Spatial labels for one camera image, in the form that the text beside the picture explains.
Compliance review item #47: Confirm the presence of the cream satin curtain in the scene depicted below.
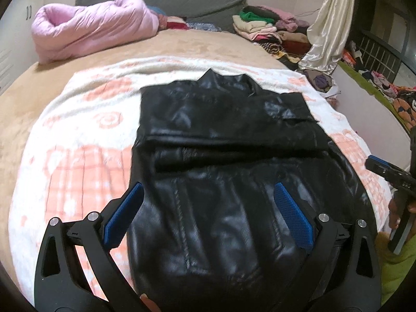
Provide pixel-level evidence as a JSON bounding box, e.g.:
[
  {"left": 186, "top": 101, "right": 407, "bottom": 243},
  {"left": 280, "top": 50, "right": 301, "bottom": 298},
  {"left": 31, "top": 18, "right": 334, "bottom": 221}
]
[{"left": 297, "top": 0, "right": 358, "bottom": 75}]

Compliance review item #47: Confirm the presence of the grey headboard cushion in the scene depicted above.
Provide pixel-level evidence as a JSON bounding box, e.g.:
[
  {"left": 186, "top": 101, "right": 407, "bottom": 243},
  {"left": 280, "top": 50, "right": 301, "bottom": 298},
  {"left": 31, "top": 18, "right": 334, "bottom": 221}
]
[{"left": 75, "top": 0, "right": 249, "bottom": 33}]

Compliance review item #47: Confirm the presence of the green ledge cover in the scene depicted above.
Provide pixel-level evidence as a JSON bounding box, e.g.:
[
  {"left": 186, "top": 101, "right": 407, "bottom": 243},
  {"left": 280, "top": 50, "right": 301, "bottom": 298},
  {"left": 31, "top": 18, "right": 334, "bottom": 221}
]
[{"left": 338, "top": 60, "right": 413, "bottom": 137}]

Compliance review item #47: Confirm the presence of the bed with tan plush sheet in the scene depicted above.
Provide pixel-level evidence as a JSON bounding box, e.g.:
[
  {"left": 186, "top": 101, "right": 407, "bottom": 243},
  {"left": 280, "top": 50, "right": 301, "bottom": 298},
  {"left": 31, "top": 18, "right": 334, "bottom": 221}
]
[{"left": 0, "top": 28, "right": 394, "bottom": 312}]

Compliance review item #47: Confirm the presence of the white orange bear print blanket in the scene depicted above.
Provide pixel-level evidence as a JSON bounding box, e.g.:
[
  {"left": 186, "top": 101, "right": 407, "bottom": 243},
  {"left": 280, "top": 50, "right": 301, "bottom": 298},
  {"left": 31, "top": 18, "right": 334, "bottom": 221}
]
[{"left": 6, "top": 57, "right": 392, "bottom": 303}]

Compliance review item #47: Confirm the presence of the dark red cloth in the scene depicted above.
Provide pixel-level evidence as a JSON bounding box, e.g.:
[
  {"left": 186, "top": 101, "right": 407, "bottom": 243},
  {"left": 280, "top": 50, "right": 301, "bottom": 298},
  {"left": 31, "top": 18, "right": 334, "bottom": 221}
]
[{"left": 166, "top": 16, "right": 190, "bottom": 30}]

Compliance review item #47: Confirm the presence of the pile of folded clothes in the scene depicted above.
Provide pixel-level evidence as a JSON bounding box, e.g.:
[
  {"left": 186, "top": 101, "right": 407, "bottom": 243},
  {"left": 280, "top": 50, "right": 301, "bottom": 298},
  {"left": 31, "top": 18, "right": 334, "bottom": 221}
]
[{"left": 232, "top": 5, "right": 313, "bottom": 62}]

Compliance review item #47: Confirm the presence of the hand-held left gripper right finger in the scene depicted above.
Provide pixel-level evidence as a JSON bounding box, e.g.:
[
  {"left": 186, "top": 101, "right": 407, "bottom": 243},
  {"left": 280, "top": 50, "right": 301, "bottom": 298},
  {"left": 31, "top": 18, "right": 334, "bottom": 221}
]
[{"left": 274, "top": 182, "right": 381, "bottom": 312}]

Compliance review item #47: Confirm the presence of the person's left hand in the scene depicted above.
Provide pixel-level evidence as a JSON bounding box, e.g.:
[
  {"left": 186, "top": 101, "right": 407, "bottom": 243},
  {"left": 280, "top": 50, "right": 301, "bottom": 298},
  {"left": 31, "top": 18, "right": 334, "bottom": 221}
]
[{"left": 139, "top": 294, "right": 160, "bottom": 312}]

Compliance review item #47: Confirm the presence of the white wardrobe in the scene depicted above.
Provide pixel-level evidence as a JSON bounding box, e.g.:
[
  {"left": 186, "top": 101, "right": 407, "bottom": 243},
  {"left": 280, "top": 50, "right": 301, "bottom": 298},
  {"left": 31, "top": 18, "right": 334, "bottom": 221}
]
[{"left": 0, "top": 0, "right": 46, "bottom": 95}]

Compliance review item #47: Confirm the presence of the black metal window grille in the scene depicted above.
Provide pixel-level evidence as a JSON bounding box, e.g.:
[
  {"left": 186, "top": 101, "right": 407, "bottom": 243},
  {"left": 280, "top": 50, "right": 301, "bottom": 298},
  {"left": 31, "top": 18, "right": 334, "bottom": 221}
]
[{"left": 351, "top": 29, "right": 416, "bottom": 85}]

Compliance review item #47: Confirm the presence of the pink quilt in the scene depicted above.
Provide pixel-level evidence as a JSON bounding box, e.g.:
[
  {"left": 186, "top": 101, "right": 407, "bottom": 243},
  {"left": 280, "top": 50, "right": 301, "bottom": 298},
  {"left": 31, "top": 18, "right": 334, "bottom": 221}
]
[{"left": 31, "top": 0, "right": 160, "bottom": 65}]

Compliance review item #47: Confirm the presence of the white bag of clothes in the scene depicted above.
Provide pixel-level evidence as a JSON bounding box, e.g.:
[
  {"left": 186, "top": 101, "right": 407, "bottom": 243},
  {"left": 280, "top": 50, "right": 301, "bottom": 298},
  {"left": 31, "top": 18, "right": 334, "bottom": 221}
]
[{"left": 297, "top": 68, "right": 339, "bottom": 100}]

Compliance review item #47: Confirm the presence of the person's green clothing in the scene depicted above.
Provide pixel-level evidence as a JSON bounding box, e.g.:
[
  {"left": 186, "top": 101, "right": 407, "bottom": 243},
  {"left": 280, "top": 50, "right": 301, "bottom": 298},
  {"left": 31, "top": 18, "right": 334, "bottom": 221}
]
[{"left": 374, "top": 231, "right": 416, "bottom": 304}]

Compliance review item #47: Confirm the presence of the heap of colourful clothes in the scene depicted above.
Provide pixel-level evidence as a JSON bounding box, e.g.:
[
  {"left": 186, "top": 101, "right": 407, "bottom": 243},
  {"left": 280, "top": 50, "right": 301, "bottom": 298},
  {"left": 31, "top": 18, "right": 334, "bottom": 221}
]
[{"left": 341, "top": 41, "right": 416, "bottom": 127}]

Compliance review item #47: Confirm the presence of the blue patterned cloth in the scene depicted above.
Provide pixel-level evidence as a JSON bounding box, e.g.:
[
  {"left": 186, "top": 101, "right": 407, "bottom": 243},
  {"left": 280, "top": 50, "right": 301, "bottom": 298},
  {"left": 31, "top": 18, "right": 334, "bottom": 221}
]
[{"left": 187, "top": 22, "right": 216, "bottom": 32}]

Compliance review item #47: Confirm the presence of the black leather jacket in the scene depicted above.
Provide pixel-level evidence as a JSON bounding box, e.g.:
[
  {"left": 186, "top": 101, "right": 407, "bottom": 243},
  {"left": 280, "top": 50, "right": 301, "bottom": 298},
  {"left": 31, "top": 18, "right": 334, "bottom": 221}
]
[{"left": 127, "top": 68, "right": 379, "bottom": 312}]

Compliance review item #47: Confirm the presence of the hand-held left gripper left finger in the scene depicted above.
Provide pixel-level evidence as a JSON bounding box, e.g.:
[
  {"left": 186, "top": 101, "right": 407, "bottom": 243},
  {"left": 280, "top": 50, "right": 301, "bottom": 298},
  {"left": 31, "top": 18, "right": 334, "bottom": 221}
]
[{"left": 34, "top": 182, "right": 145, "bottom": 312}]

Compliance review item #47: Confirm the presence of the person's right hand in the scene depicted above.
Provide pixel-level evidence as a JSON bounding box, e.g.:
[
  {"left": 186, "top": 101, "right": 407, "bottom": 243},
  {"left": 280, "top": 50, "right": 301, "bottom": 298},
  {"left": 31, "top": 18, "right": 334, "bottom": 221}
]
[{"left": 388, "top": 198, "right": 416, "bottom": 231}]

